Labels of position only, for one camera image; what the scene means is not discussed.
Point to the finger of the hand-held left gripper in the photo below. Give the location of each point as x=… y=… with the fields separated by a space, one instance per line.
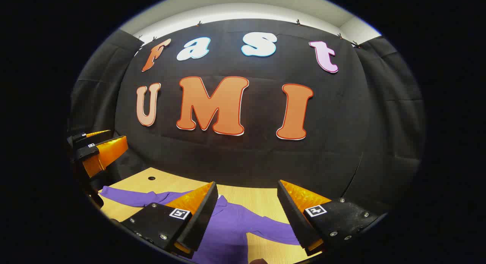
x=108 y=152
x=93 y=134

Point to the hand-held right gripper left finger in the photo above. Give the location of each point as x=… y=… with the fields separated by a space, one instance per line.
x=203 y=218

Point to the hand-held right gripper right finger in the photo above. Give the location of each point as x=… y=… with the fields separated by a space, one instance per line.
x=294 y=218

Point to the purple shirt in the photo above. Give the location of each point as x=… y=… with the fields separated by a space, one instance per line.
x=235 y=226

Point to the black backdrop cloth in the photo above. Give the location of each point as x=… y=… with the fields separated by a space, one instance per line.
x=246 y=157

